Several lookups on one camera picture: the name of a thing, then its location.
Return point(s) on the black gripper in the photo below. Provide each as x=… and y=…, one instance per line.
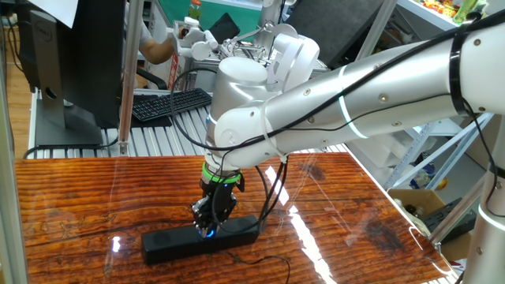
x=223, y=201

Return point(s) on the blue lit volume knob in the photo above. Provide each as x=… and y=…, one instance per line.
x=211, y=234

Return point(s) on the bare person forearm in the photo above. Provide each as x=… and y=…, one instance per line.
x=158, y=51

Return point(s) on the white rounded robot base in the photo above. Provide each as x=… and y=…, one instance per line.
x=296, y=55

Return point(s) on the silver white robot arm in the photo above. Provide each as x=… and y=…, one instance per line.
x=375, y=102

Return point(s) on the black speaker bar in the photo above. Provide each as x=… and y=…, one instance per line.
x=173, y=244

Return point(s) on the wood grain table mat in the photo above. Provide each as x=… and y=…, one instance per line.
x=98, y=189

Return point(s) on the black keyboard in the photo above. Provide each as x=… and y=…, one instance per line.
x=158, y=105

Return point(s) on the silver metal case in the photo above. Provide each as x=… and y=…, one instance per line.
x=197, y=79

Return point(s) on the white carton red print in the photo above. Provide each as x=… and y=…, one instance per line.
x=173, y=73

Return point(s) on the black chair armrest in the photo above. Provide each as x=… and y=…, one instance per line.
x=154, y=78

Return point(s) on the white foam packing slab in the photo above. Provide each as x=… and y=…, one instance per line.
x=371, y=158

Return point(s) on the white haptic control device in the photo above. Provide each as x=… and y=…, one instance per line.
x=197, y=43

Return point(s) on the black tablet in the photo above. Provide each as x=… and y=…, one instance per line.
x=225, y=25

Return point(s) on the person's arm grey sleeve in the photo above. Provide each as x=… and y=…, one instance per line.
x=143, y=33

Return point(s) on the black computer monitor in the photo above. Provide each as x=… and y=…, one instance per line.
x=90, y=59

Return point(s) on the brown cardboard box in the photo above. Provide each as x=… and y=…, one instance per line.
x=410, y=197

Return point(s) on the green drink bottle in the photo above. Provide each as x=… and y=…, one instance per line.
x=194, y=8

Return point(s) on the grey monitor stand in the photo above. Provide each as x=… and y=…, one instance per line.
x=47, y=79

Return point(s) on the black flat device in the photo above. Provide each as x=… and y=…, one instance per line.
x=446, y=217

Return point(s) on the dark grey foam panel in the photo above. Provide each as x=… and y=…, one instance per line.
x=335, y=19

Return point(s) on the white paper sheet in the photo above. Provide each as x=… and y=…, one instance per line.
x=55, y=10

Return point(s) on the white shelving rack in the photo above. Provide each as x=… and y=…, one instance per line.
x=418, y=10

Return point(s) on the colourful snack packs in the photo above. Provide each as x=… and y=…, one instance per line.
x=440, y=6

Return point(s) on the aluminium frame post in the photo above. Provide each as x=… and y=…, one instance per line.
x=450, y=221
x=129, y=71
x=10, y=205

